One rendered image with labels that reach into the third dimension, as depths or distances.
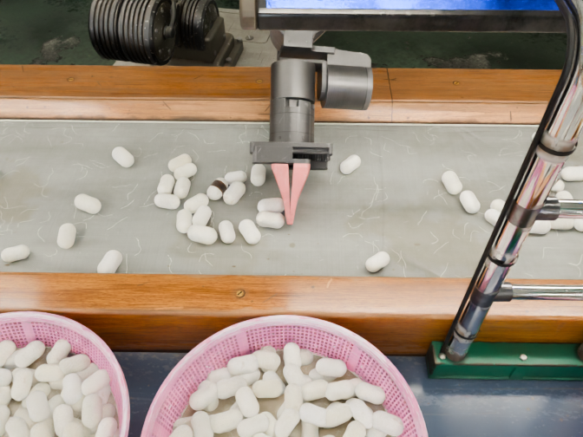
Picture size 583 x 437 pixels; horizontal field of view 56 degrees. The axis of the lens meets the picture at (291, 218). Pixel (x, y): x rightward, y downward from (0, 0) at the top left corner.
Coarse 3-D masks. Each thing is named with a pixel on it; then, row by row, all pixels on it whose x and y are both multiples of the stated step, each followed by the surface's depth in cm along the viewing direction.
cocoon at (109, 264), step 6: (108, 252) 66; (114, 252) 66; (120, 252) 67; (102, 258) 66; (108, 258) 65; (114, 258) 65; (120, 258) 66; (102, 264) 64; (108, 264) 65; (114, 264) 65; (102, 270) 64; (108, 270) 64; (114, 270) 65
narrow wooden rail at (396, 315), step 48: (0, 288) 62; (48, 288) 62; (96, 288) 62; (144, 288) 62; (192, 288) 62; (240, 288) 62; (288, 288) 62; (336, 288) 62; (384, 288) 62; (432, 288) 62; (144, 336) 64; (192, 336) 64; (384, 336) 63; (432, 336) 63; (480, 336) 62; (528, 336) 62; (576, 336) 62
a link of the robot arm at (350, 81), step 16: (288, 32) 66; (304, 32) 66; (288, 48) 67; (304, 48) 67; (320, 48) 68; (336, 64) 69; (352, 64) 69; (368, 64) 70; (336, 80) 68; (352, 80) 68; (368, 80) 69; (336, 96) 69; (352, 96) 69; (368, 96) 69
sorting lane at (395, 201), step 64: (0, 128) 84; (64, 128) 84; (128, 128) 84; (192, 128) 84; (256, 128) 84; (320, 128) 84; (384, 128) 84; (448, 128) 84; (512, 128) 84; (0, 192) 75; (64, 192) 75; (128, 192) 75; (192, 192) 75; (256, 192) 75; (320, 192) 75; (384, 192) 75; (448, 192) 75; (576, 192) 75; (0, 256) 68; (64, 256) 68; (128, 256) 68; (192, 256) 68; (256, 256) 68; (320, 256) 68; (448, 256) 68; (576, 256) 68
